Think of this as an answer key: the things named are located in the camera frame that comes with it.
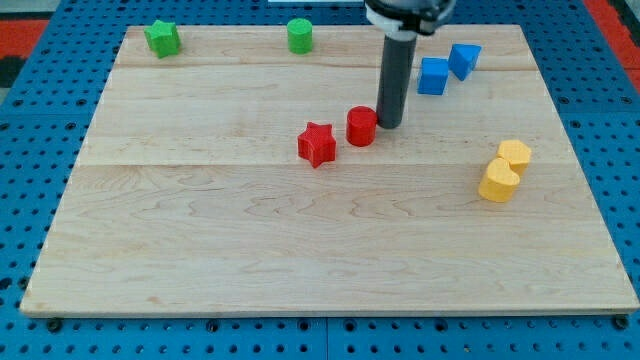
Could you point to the red star block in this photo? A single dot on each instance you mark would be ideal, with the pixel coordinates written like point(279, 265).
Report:
point(317, 144)

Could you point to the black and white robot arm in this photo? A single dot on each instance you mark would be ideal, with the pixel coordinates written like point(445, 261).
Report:
point(405, 18)

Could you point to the wooden board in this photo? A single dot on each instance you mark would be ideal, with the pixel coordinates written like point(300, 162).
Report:
point(188, 197)

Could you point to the green star block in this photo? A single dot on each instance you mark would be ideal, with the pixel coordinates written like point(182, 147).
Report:
point(163, 38)

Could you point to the red cylinder block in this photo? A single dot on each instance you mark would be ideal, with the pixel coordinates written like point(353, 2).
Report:
point(361, 126)

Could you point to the green cylinder block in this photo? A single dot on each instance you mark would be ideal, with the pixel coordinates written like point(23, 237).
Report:
point(299, 35)

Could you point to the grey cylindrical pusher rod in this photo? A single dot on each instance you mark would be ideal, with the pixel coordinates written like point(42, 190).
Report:
point(395, 73)

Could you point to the blue cube block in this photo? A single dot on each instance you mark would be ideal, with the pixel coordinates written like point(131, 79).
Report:
point(433, 76)

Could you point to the yellow heart block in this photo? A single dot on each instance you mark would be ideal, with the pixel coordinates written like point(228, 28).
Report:
point(499, 181)

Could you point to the blue triangular block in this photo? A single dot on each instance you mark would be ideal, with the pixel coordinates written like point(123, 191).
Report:
point(462, 59)

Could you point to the yellow hexagon block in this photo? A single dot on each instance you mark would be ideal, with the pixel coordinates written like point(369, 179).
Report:
point(516, 153)

